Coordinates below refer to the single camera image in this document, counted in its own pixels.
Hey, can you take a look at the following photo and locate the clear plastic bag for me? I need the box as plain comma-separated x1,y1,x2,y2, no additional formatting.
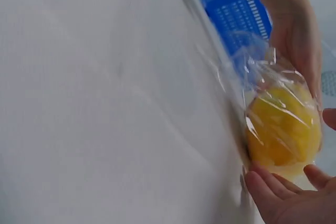
217,31,324,185

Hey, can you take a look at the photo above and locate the person's right hand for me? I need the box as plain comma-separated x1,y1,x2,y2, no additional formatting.
245,108,336,224

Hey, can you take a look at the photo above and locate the blue plastic mesh basket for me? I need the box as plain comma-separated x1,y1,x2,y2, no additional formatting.
198,0,272,63

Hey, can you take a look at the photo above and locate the yellow round fruit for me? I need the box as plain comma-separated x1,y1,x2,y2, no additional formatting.
246,87,322,167

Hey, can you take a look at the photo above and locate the person's left hand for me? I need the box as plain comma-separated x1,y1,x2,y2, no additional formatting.
258,0,324,109

